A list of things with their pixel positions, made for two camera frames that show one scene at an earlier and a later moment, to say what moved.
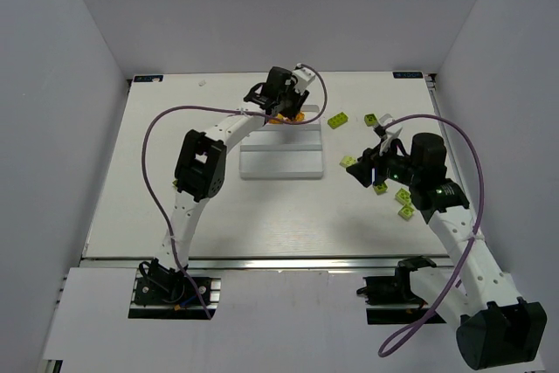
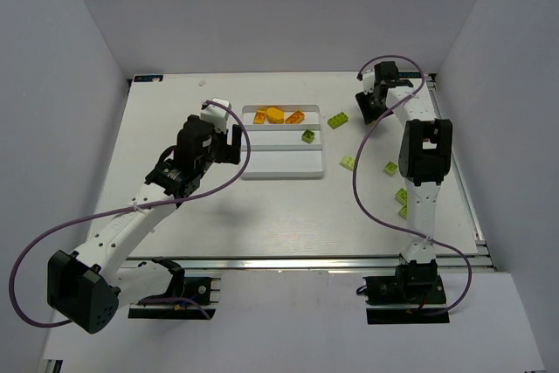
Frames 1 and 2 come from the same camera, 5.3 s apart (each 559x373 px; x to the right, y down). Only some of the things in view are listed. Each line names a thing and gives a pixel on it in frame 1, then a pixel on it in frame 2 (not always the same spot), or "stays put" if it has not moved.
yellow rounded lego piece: (279, 117) stays put
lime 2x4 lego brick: (338, 120) stays put
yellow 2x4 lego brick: (300, 117) stays put
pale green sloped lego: (348, 162) stays put
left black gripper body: (291, 102) to (233, 146)
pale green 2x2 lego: (403, 196) stays put
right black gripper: (376, 163) to (369, 105)
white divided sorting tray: (285, 150) stays put
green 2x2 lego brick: (380, 189) to (307, 136)
